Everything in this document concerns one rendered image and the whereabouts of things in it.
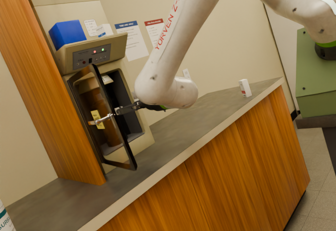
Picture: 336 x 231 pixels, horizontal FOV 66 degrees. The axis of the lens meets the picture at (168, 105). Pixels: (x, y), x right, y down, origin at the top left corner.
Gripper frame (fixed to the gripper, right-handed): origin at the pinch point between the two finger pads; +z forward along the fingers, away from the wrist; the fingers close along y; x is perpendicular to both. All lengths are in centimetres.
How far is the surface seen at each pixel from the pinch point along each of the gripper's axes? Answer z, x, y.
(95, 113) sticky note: -4.4, -3.0, 17.4
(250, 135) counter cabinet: -14, 43, -62
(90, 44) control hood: 1.6, -30.2, 4.6
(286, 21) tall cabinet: 35, -12, -295
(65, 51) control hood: 2.5, -29.6, 15.8
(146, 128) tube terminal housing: 12.7, 15.7, -14.3
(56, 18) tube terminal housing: 12.2, -46.0, 9.2
